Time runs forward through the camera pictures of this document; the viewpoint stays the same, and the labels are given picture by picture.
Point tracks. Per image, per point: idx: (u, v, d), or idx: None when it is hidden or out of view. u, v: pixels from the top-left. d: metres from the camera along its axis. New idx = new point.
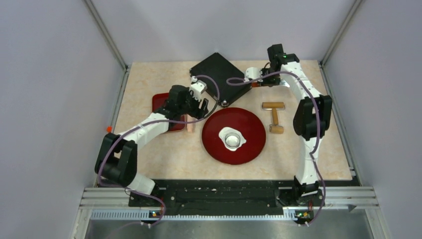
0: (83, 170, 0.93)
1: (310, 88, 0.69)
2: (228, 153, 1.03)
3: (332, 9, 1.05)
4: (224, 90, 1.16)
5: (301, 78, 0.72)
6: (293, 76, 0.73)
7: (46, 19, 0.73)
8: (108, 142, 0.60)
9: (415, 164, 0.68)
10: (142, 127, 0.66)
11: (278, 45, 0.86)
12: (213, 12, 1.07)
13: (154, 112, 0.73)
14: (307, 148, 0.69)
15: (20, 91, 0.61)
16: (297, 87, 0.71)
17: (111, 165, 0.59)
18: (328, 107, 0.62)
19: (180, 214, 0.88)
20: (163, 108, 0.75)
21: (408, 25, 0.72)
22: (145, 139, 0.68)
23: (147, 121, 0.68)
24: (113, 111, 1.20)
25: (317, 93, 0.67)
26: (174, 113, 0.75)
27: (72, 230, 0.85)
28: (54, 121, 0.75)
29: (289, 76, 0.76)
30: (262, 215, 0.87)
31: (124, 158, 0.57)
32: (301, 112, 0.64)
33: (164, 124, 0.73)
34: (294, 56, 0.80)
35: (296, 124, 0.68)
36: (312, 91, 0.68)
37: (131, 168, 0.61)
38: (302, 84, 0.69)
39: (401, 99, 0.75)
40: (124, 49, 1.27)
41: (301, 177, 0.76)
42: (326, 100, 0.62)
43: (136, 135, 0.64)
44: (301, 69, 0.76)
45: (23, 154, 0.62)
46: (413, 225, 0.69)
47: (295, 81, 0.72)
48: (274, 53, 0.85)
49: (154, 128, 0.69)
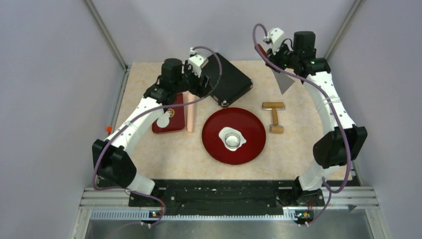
0: (83, 170, 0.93)
1: (342, 114, 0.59)
2: (228, 153, 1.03)
3: (332, 9, 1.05)
4: (224, 90, 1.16)
5: (332, 98, 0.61)
6: (322, 95, 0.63)
7: (47, 19, 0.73)
8: (96, 149, 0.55)
9: (414, 163, 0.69)
10: (130, 125, 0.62)
11: (311, 34, 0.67)
12: (214, 12, 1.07)
13: (145, 97, 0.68)
14: (321, 173, 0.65)
15: (21, 91, 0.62)
16: (326, 109, 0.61)
17: (107, 167, 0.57)
18: (361, 140, 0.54)
19: (180, 213, 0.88)
20: (155, 89, 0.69)
21: (408, 25, 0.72)
22: (137, 135, 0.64)
23: (135, 117, 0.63)
24: (113, 110, 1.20)
25: (349, 123, 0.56)
26: (167, 93, 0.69)
27: (72, 230, 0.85)
28: (55, 121, 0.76)
29: (316, 94, 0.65)
30: (263, 215, 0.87)
31: (116, 166, 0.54)
32: (327, 142, 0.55)
33: (158, 112, 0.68)
34: (324, 63, 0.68)
35: (318, 153, 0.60)
36: (343, 118, 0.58)
37: (127, 170, 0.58)
38: (333, 108, 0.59)
39: (400, 99, 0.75)
40: (124, 49, 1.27)
41: (305, 185, 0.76)
42: (360, 132, 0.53)
43: (125, 136, 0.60)
44: (331, 85, 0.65)
45: (24, 153, 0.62)
46: (413, 226, 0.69)
47: (325, 103, 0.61)
48: (302, 49, 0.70)
49: (145, 120, 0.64)
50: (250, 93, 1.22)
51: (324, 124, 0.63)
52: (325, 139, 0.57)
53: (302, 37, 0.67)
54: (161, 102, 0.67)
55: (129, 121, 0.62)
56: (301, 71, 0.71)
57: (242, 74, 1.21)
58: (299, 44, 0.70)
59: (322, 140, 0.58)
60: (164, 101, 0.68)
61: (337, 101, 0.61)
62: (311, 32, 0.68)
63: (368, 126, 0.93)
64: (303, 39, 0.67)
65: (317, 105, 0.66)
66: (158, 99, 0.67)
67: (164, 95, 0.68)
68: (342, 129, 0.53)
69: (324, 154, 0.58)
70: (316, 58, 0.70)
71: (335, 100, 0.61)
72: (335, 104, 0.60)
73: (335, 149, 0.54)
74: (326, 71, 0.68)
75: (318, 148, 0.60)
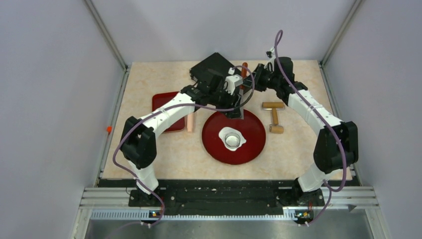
0: (83, 170, 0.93)
1: (328, 116, 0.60)
2: (228, 153, 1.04)
3: (332, 9, 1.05)
4: None
5: (315, 105, 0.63)
6: (305, 104, 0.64)
7: (47, 19, 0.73)
8: (129, 125, 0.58)
9: (415, 163, 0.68)
10: (163, 111, 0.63)
11: (287, 59, 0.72)
12: (214, 12, 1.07)
13: (181, 92, 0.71)
14: (322, 174, 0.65)
15: (21, 90, 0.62)
16: (312, 116, 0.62)
17: (132, 145, 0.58)
18: (354, 136, 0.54)
19: (180, 213, 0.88)
20: (191, 88, 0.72)
21: (408, 25, 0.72)
22: (166, 124, 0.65)
23: (169, 106, 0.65)
24: (113, 110, 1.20)
25: (337, 121, 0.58)
26: (202, 94, 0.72)
27: (72, 230, 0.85)
28: (54, 120, 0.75)
29: (299, 105, 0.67)
30: (263, 215, 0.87)
31: (142, 144, 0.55)
32: (323, 144, 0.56)
33: (189, 109, 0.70)
34: (300, 84, 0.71)
35: (319, 159, 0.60)
36: (330, 119, 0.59)
37: (150, 153, 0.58)
38: (318, 113, 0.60)
39: (401, 99, 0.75)
40: (124, 49, 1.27)
41: (306, 186, 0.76)
42: (350, 128, 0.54)
43: (157, 120, 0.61)
44: (312, 98, 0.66)
45: (23, 153, 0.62)
46: (413, 226, 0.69)
47: (308, 110, 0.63)
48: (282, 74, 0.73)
49: (178, 112, 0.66)
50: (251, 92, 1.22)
51: (315, 129, 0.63)
52: (320, 142, 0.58)
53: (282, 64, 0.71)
54: (195, 100, 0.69)
55: (162, 108, 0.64)
56: (282, 96, 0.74)
57: None
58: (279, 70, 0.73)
59: (318, 146, 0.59)
60: (197, 101, 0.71)
61: (318, 106, 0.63)
62: (286, 59, 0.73)
63: (368, 126, 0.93)
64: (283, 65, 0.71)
65: (304, 116, 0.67)
66: (193, 97, 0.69)
67: (199, 95, 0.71)
68: (331, 127, 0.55)
69: (323, 158, 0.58)
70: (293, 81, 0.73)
71: (318, 107, 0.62)
72: (319, 110, 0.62)
73: (332, 149, 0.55)
74: (304, 89, 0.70)
75: (317, 155, 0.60)
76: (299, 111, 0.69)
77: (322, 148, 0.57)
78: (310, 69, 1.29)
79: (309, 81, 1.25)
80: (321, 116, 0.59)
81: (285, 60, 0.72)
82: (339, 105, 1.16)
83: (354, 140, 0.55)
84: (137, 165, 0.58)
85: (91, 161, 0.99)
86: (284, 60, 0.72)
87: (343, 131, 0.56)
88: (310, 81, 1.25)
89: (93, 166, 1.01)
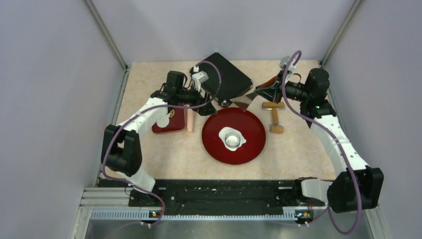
0: (83, 171, 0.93)
1: (353, 155, 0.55)
2: (228, 153, 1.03)
3: (332, 9, 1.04)
4: (223, 91, 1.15)
5: (341, 139, 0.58)
6: (330, 136, 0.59)
7: (48, 20, 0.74)
8: (109, 133, 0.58)
9: (416, 164, 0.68)
10: (141, 115, 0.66)
11: (322, 71, 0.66)
12: (213, 11, 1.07)
13: (152, 97, 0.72)
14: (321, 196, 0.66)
15: (21, 91, 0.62)
16: (335, 151, 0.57)
17: (116, 155, 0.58)
18: (377, 185, 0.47)
19: (180, 213, 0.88)
20: (160, 91, 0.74)
21: (409, 25, 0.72)
22: (145, 126, 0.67)
23: (145, 109, 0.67)
24: (113, 110, 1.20)
25: (363, 164, 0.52)
26: (170, 96, 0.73)
27: (73, 229, 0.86)
28: (55, 121, 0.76)
29: (324, 135, 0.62)
30: (262, 215, 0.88)
31: (129, 147, 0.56)
32: (340, 187, 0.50)
33: (162, 109, 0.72)
34: (330, 107, 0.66)
35: (333, 201, 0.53)
36: (355, 160, 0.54)
37: (135, 157, 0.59)
38: (342, 149, 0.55)
39: (401, 97, 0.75)
40: (124, 50, 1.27)
41: (306, 191, 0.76)
42: (374, 176, 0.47)
43: (136, 123, 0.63)
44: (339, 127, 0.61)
45: (23, 152, 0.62)
46: (414, 226, 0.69)
47: (332, 143, 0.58)
48: (311, 91, 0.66)
49: (153, 114, 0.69)
50: (250, 93, 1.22)
51: (334, 164, 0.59)
52: (337, 184, 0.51)
53: (316, 83, 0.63)
54: (167, 101, 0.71)
55: (139, 112, 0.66)
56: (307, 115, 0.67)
57: (242, 74, 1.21)
58: (310, 84, 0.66)
59: (335, 188, 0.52)
60: (169, 102, 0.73)
61: (344, 141, 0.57)
62: (322, 70, 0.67)
63: (368, 127, 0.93)
64: (316, 82, 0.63)
65: (326, 147, 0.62)
66: (164, 98, 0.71)
67: (169, 96, 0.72)
68: (353, 173, 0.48)
69: (337, 199, 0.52)
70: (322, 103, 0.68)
71: (343, 141, 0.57)
72: (344, 145, 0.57)
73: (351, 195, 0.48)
74: (332, 114, 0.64)
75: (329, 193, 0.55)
76: (321, 140, 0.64)
77: (339, 189, 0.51)
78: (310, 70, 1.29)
79: None
80: (345, 154, 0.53)
81: (319, 76, 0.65)
82: (339, 105, 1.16)
83: (376, 189, 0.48)
84: (127, 173, 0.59)
85: (91, 161, 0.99)
86: (316, 73, 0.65)
87: (366, 176, 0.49)
88: None
89: (93, 167, 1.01)
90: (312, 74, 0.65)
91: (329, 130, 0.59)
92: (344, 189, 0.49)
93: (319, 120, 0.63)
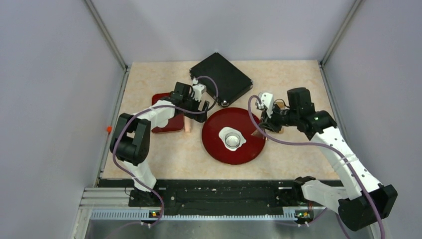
0: (82, 171, 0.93)
1: (364, 174, 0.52)
2: (228, 153, 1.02)
3: (332, 9, 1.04)
4: (224, 91, 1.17)
5: (348, 157, 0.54)
6: (337, 154, 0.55)
7: (47, 20, 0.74)
8: (122, 120, 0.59)
9: (415, 164, 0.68)
10: (152, 109, 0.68)
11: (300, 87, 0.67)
12: (213, 11, 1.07)
13: (161, 100, 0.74)
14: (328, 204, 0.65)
15: (21, 90, 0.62)
16: (345, 171, 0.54)
17: (126, 143, 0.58)
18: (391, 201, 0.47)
19: (180, 213, 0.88)
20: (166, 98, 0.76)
21: (409, 24, 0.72)
22: (155, 121, 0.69)
23: (157, 105, 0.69)
24: (113, 111, 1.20)
25: (375, 184, 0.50)
26: (177, 102, 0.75)
27: (72, 229, 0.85)
28: (54, 120, 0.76)
29: (330, 153, 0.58)
30: (262, 215, 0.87)
31: (140, 134, 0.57)
32: (357, 212, 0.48)
33: (170, 110, 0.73)
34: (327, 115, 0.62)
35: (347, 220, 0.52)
36: (366, 179, 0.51)
37: (144, 147, 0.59)
38: (353, 170, 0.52)
39: (400, 97, 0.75)
40: (124, 50, 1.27)
41: (308, 195, 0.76)
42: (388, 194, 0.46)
43: (148, 116, 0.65)
44: (344, 141, 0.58)
45: (23, 152, 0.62)
46: (413, 226, 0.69)
47: (341, 163, 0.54)
48: (300, 105, 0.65)
49: (164, 111, 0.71)
50: (250, 93, 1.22)
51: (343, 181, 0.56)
52: (352, 206, 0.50)
53: (297, 94, 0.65)
54: (175, 103, 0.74)
55: (151, 106, 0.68)
56: (307, 129, 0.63)
57: (242, 74, 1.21)
58: (295, 99, 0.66)
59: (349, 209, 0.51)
60: (176, 105, 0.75)
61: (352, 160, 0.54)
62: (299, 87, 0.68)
63: (368, 127, 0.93)
64: (297, 95, 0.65)
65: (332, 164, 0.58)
66: (172, 101, 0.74)
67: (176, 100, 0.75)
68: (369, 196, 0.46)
69: (352, 219, 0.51)
70: (317, 113, 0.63)
71: (352, 159, 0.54)
72: (353, 163, 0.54)
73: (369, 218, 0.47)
74: (332, 126, 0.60)
75: (341, 210, 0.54)
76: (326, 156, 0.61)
77: (355, 212, 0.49)
78: (310, 70, 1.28)
79: (309, 81, 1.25)
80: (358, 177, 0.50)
81: (298, 90, 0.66)
82: (339, 105, 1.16)
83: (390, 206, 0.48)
84: (135, 162, 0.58)
85: (91, 161, 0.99)
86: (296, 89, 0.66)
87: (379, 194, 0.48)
88: (310, 82, 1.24)
89: (93, 167, 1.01)
90: (292, 91, 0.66)
91: (335, 149, 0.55)
92: (362, 214, 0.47)
93: (321, 139, 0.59)
